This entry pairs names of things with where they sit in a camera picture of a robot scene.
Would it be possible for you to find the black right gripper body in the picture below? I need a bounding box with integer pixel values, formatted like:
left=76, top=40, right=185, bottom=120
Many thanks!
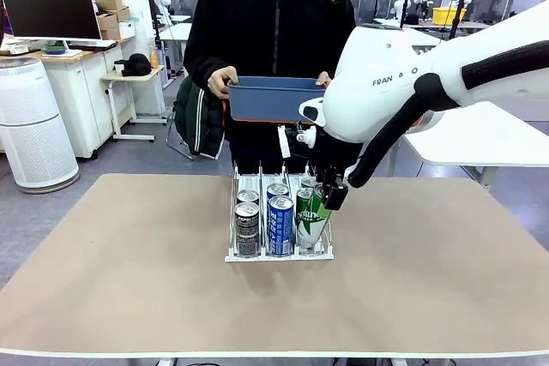
left=315, top=139, right=351, bottom=178

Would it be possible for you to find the blue plastic storage bin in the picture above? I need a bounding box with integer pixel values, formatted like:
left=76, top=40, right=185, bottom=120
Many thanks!
left=226, top=75, right=331, bottom=125

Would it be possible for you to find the person's right forearm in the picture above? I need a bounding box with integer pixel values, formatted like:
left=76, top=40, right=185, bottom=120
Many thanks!
left=183, top=35, right=235, bottom=84

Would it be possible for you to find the blue beverage can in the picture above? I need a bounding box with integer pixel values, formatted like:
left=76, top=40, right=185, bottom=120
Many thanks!
left=266, top=195, right=296, bottom=257
left=266, top=182, right=291, bottom=201

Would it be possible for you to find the person's right hand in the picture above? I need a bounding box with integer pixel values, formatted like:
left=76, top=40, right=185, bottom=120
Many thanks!
left=207, top=67, right=238, bottom=100

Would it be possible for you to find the black computer monitor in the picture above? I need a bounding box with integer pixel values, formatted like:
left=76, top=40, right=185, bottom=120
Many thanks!
left=0, top=0, right=104, bottom=53

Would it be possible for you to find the white carton box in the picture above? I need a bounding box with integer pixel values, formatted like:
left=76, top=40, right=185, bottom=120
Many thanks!
left=118, top=17, right=137, bottom=39

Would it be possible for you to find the black keyboard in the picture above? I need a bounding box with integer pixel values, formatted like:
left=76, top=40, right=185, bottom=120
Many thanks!
left=67, top=39, right=118, bottom=51

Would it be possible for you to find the white background table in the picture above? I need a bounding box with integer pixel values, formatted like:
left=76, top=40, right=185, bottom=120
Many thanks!
left=157, top=21, right=194, bottom=80

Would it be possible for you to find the black bag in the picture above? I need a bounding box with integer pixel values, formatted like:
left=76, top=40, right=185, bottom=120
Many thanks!
left=113, top=52, right=153, bottom=78

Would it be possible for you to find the small wooden side table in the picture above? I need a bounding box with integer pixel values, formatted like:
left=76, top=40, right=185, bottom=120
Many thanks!
left=101, top=64, right=169, bottom=143

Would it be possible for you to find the dark green striped jacket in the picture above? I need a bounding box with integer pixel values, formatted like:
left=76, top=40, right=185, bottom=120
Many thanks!
left=172, top=76, right=227, bottom=159

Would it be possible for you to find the person in black hoodie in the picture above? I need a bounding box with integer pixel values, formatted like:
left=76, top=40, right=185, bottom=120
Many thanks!
left=183, top=0, right=357, bottom=177

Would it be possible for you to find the large white table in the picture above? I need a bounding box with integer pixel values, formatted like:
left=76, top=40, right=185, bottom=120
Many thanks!
left=402, top=99, right=549, bottom=189

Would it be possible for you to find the white air purifier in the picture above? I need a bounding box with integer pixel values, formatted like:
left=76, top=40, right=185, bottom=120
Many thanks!
left=0, top=56, right=81, bottom=195

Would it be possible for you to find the yellow plastic bin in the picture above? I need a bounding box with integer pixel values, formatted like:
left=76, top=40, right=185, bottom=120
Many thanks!
left=431, top=5, right=468, bottom=26

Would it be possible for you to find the black tripod pole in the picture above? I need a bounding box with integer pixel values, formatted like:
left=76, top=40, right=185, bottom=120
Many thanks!
left=448, top=0, right=471, bottom=39

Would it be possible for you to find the wooden shelf table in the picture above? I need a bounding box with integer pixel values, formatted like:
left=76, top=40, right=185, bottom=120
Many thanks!
left=428, top=18, right=498, bottom=35

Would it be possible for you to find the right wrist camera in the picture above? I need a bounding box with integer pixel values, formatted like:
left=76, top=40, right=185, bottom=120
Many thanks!
left=276, top=123, right=319, bottom=159

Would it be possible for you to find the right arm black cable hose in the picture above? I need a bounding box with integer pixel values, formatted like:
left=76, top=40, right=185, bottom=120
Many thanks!
left=346, top=39, right=549, bottom=189

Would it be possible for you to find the white wire can dispenser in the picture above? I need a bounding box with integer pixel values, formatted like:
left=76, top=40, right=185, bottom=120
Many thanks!
left=224, top=159, right=335, bottom=263

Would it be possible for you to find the metal chair frame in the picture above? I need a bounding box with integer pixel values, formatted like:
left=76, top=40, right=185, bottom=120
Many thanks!
left=165, top=99, right=198, bottom=161

